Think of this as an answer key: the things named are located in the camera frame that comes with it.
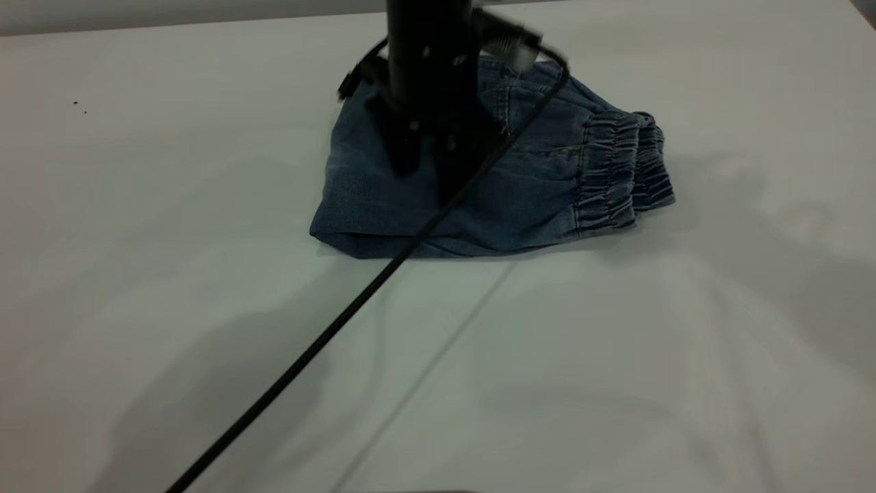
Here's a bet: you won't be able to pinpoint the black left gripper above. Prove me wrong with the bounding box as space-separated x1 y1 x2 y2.
387 0 504 206

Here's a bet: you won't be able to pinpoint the blue denim shorts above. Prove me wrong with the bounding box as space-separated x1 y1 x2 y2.
308 58 677 261

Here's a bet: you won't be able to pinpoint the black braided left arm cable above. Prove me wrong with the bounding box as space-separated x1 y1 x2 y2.
164 45 572 493

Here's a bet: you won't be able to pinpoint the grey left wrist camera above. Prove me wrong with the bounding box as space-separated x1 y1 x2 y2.
476 10 545 73

